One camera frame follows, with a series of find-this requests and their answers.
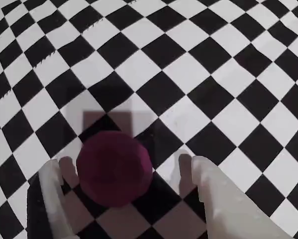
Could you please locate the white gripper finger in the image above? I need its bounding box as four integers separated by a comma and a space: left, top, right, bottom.
191, 155, 293, 239

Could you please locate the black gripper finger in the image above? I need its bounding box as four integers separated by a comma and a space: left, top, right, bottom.
26, 159, 76, 239

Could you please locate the pink faceted ball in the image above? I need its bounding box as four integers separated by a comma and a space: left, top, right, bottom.
76, 131, 154, 208

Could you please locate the black white checkered mat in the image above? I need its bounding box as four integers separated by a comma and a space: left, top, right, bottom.
0, 0, 298, 239

